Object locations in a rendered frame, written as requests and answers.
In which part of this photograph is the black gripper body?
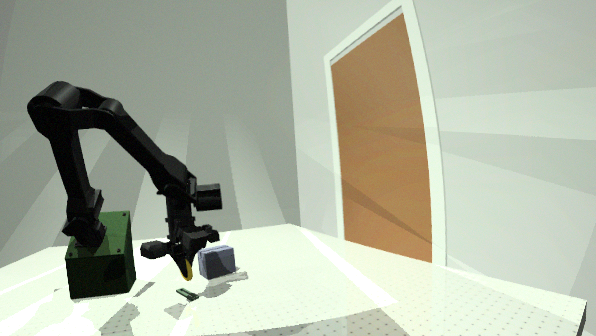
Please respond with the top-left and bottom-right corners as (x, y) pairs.
(140, 212), (220, 260)

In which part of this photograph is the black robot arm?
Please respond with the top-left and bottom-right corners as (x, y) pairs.
(27, 81), (223, 252)

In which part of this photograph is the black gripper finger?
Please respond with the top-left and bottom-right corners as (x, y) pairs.
(182, 246), (200, 268)
(168, 251), (188, 278)

